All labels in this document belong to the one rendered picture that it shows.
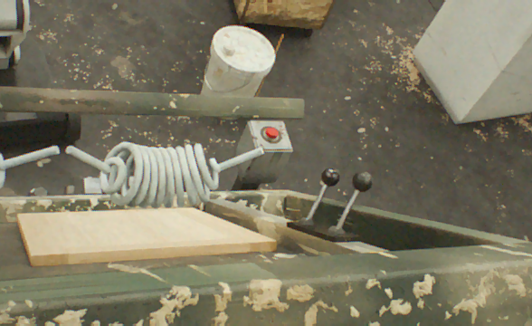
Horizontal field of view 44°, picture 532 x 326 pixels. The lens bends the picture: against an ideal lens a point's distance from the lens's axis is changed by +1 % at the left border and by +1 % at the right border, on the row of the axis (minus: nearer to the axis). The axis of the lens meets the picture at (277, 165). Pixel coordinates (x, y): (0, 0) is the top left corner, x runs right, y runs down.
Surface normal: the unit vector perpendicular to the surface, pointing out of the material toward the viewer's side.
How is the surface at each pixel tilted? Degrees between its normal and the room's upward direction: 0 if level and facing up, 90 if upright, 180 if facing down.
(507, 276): 39
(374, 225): 90
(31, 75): 0
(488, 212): 0
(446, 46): 90
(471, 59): 90
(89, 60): 0
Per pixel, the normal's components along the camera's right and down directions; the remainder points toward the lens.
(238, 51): 0.32, -0.59
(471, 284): 0.40, 0.05
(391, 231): -0.91, 0.00
